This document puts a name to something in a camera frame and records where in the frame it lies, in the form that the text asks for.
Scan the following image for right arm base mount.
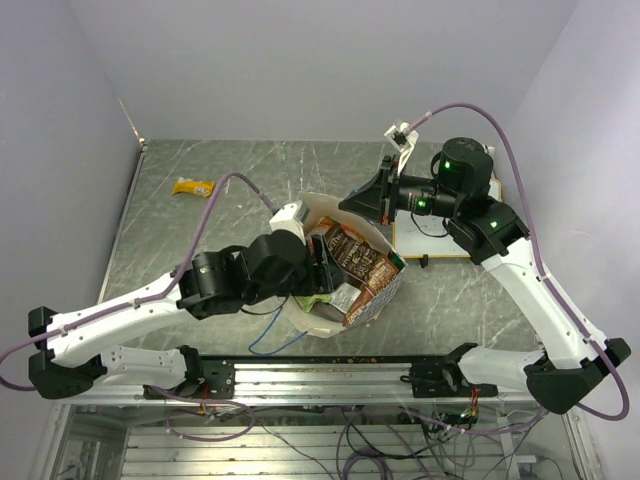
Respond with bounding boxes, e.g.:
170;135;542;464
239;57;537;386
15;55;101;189
400;362;499;398

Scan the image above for aluminium rail frame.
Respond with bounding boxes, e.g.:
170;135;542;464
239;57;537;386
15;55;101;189
29;139;601;480

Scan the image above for yellow snack bar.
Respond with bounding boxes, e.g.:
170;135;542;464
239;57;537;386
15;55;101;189
172;177;216;198

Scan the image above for brown snack bag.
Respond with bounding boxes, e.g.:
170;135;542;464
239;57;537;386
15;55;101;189
325;233;401;327

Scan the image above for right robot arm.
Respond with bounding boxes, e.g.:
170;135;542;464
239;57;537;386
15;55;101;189
339;137;631;414

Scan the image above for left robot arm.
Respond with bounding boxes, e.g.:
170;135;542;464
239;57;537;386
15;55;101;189
28;230;346;400

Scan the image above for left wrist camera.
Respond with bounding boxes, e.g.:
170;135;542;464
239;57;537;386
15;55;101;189
269;200;310;242

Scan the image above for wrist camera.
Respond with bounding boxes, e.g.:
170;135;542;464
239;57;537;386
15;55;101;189
269;200;310;242
384;122;419;173

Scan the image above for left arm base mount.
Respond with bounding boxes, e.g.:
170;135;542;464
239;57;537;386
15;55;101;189
143;357;236;401

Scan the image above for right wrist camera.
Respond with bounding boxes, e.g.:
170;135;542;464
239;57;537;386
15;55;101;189
384;122;419;173

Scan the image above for white whiteboard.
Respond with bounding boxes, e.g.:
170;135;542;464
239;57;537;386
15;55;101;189
392;175;494;259

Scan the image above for white labelled snack packet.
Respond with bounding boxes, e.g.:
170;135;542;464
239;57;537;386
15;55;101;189
329;283;361;316

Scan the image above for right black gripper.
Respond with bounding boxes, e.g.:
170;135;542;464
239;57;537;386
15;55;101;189
339;154;463;226

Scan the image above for orange snack packet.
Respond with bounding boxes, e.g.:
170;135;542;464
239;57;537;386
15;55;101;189
309;216;364;242

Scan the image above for loose wires under table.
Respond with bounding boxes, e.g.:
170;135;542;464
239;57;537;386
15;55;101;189
164;382;551;480

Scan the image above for green snack packet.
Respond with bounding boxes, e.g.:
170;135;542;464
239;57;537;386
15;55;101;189
294;294;332;313

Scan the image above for checkered paper bag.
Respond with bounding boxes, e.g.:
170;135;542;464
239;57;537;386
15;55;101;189
269;193;407;339

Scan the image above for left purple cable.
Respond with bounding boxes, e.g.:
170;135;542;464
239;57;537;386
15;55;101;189
0;172;284;391

